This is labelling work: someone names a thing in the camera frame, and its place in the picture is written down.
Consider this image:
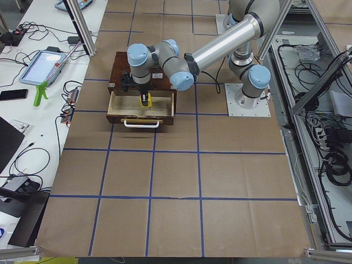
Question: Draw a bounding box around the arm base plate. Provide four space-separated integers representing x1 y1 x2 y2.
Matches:
215 13 238 35
225 83 271 118

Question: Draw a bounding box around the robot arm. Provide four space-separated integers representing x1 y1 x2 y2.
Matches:
121 1 280 106

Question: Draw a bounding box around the black power adapter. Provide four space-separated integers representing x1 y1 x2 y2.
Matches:
67 36 80 45

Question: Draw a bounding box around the aluminium frame post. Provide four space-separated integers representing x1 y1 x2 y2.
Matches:
63 0 97 57

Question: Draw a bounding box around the dark wooden drawer box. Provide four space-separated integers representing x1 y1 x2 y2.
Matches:
106 52 177 125

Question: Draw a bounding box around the teach pendant tablet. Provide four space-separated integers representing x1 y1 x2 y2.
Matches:
19 50 65 85

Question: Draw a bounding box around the green handled grabber stick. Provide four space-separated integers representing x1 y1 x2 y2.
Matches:
33 41 81 107

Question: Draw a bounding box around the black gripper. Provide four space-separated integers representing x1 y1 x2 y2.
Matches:
120 73 152 106

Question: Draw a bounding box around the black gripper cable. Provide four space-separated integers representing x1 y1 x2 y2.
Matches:
197 54 229 95

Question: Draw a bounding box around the black smartphone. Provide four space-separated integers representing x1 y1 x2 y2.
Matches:
0 89 29 101

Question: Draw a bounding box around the yellow block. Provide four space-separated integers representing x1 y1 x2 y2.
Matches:
140 93 152 107

